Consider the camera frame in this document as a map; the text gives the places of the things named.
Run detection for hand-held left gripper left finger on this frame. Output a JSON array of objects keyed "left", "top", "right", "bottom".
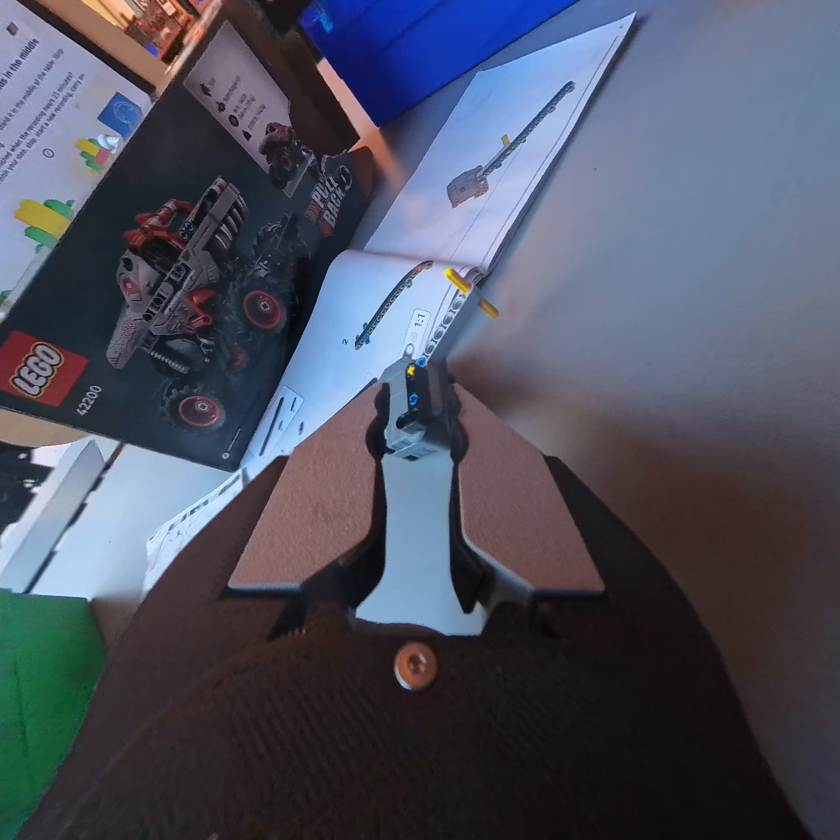
[{"left": 225, "top": 382, "right": 388, "bottom": 618}]

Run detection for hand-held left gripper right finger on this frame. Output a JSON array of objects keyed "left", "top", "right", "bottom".
[{"left": 448, "top": 382, "right": 606, "bottom": 626}]

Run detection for grey lego assembly yellow axles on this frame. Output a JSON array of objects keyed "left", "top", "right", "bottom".
[{"left": 377, "top": 266, "right": 500, "bottom": 464}]

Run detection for white lego sticker sheet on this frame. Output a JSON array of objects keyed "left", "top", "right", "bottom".
[{"left": 147, "top": 469, "right": 250, "bottom": 592}]

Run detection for open lego instruction booklet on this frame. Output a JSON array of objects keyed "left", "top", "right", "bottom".
[{"left": 239, "top": 12, "right": 637, "bottom": 462}]

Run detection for black lego set box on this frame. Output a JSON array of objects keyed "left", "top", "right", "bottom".
[{"left": 0, "top": 20, "right": 375, "bottom": 472}]

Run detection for white panel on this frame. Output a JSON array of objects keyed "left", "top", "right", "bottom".
[{"left": 0, "top": 438, "right": 123, "bottom": 595}]

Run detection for green plastic bin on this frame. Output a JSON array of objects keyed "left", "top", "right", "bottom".
[{"left": 0, "top": 589, "right": 107, "bottom": 818}]

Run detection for blue plastic bin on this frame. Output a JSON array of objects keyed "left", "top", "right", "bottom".
[{"left": 295, "top": 0, "right": 582, "bottom": 127}]

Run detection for white printed instruction sheet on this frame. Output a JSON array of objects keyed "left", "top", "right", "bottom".
[{"left": 0, "top": 0, "right": 156, "bottom": 309}]

